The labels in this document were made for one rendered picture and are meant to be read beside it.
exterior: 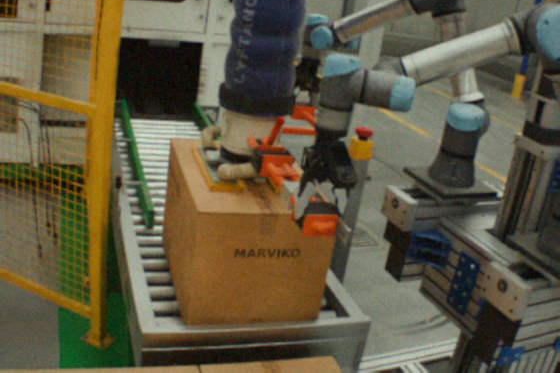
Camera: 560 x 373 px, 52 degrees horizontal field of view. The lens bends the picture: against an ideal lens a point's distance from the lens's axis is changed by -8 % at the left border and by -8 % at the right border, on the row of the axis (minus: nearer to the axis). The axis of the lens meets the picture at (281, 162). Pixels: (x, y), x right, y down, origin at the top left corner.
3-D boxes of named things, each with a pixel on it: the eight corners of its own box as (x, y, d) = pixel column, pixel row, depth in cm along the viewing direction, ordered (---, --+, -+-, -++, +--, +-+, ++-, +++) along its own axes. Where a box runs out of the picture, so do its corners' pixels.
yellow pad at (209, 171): (190, 151, 205) (192, 136, 203) (220, 152, 208) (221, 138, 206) (209, 192, 174) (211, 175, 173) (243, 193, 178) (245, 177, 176)
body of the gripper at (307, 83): (300, 93, 215) (305, 59, 211) (292, 87, 222) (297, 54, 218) (320, 95, 217) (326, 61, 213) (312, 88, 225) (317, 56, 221)
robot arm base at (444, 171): (454, 169, 198) (461, 141, 195) (483, 187, 185) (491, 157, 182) (418, 170, 192) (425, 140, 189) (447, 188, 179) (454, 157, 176)
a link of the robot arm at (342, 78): (366, 62, 123) (324, 55, 123) (356, 115, 126) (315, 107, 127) (366, 57, 130) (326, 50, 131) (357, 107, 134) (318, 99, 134)
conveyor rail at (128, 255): (101, 134, 375) (103, 105, 369) (109, 134, 377) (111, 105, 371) (138, 381, 171) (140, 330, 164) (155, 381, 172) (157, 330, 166)
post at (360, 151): (306, 353, 264) (350, 135, 231) (321, 352, 266) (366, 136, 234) (312, 362, 258) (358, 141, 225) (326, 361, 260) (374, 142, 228)
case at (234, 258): (161, 240, 227) (170, 138, 214) (264, 241, 240) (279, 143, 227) (186, 335, 174) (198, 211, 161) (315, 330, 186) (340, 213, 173)
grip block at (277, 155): (250, 165, 171) (253, 144, 169) (284, 166, 174) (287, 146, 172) (257, 176, 163) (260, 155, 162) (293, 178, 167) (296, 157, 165)
